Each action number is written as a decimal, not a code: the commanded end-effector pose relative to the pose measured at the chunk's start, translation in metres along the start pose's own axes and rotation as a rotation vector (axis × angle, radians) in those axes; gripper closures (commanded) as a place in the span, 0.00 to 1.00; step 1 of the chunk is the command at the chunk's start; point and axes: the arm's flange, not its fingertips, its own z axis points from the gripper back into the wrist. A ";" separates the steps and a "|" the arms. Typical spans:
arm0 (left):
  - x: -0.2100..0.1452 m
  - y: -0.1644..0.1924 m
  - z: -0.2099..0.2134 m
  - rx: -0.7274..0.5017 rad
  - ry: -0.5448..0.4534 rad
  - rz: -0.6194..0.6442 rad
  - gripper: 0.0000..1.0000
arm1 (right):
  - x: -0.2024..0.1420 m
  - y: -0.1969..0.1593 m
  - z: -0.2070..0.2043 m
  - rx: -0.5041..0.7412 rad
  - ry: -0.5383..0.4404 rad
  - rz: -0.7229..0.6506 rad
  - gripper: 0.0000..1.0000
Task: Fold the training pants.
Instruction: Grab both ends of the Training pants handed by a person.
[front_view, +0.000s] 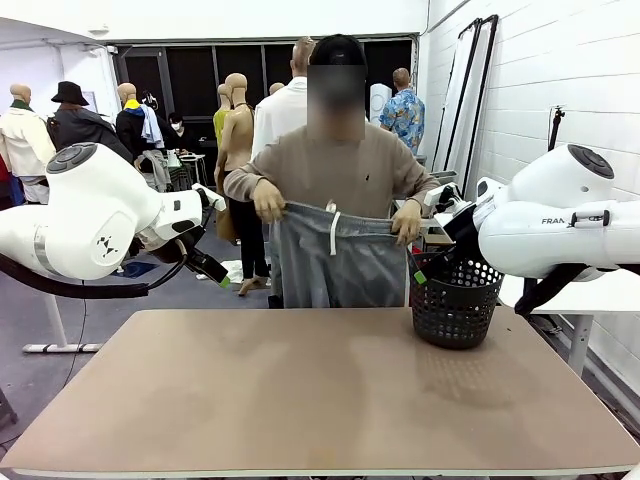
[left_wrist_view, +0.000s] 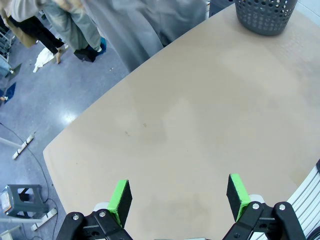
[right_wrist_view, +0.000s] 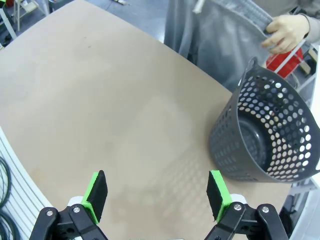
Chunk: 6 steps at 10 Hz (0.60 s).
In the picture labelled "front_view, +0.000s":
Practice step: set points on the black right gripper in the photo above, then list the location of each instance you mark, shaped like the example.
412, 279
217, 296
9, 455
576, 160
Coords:
462, 230

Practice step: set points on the man in floral shirt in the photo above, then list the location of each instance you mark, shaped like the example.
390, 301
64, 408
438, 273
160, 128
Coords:
405, 115

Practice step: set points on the mannequin in white jacket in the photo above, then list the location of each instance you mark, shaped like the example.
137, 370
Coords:
22, 140

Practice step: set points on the person's left forearm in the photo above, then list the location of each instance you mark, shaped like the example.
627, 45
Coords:
422, 187

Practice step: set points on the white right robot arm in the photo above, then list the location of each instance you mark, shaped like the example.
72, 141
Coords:
550, 225

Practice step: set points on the white table with T-foot leg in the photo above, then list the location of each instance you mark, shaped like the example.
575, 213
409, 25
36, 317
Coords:
57, 325

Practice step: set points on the white cylinder appliance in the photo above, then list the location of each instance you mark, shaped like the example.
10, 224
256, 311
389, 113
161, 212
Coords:
379, 102

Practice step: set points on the person's right forearm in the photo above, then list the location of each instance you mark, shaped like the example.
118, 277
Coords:
240, 180

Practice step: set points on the small white background table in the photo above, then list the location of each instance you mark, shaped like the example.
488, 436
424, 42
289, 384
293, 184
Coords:
192, 162

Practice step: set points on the large white side table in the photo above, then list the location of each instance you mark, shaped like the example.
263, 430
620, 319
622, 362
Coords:
600, 295

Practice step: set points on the mannequin in yellow-green top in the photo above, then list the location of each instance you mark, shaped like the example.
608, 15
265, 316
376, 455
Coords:
221, 120

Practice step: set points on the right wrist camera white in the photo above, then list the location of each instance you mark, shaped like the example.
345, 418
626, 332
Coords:
445, 197

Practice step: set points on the white cloth on floor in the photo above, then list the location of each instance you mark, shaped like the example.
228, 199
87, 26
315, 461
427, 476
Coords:
232, 270

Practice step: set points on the black perforated plastic basket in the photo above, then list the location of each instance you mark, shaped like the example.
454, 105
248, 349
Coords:
455, 310

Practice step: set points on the black bucket hat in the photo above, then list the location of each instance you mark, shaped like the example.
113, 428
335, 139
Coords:
70, 94

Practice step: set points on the bare beige mannequin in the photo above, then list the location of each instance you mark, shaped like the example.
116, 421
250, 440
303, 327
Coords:
237, 135

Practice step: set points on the person's right hand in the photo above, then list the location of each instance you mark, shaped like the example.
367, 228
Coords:
270, 200

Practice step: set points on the black framed leaning panel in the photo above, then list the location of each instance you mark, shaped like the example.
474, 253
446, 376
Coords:
457, 100
480, 100

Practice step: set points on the black baseball cap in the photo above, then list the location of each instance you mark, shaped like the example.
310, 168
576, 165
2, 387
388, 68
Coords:
340, 47

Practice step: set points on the mannequin in white shirt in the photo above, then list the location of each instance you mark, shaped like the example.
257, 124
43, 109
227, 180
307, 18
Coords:
280, 115

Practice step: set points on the person's left hand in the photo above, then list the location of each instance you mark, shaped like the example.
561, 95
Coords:
407, 222

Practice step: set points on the mannequin in black yellow top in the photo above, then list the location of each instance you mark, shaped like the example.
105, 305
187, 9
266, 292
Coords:
132, 125

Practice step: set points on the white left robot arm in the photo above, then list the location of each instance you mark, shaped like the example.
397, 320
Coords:
100, 200

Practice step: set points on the seated person with face mask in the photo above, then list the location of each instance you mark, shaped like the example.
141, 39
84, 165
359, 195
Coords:
181, 131

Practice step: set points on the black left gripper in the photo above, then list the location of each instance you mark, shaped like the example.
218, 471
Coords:
205, 262

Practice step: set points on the person torso beige sweatshirt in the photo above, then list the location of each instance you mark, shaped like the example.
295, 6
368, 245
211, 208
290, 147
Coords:
340, 170

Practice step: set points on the black tripod stand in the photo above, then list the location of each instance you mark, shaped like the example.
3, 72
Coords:
555, 130

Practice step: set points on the mannequin in dark coat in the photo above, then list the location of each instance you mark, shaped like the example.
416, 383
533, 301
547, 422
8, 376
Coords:
85, 130

